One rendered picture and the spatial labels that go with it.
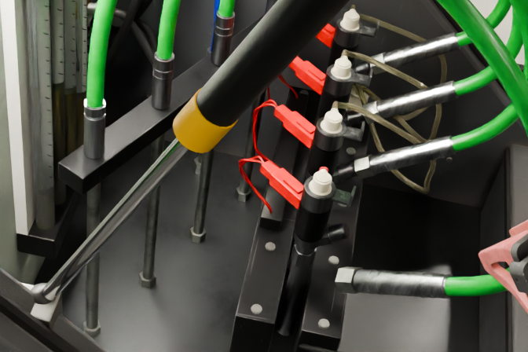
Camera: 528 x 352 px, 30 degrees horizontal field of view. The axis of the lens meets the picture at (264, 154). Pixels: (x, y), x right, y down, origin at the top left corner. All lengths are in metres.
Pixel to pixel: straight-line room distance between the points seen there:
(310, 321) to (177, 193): 0.35
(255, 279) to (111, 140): 0.19
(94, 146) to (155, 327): 0.29
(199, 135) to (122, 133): 0.52
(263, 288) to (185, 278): 0.21
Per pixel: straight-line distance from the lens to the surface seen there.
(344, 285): 0.77
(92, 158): 0.87
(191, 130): 0.38
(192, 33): 1.16
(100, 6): 0.76
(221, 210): 1.20
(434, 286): 0.73
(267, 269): 0.96
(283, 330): 1.00
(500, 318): 1.08
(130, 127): 0.90
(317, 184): 0.84
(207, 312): 1.11
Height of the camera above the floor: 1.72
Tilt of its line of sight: 44 degrees down
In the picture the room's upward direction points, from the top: 10 degrees clockwise
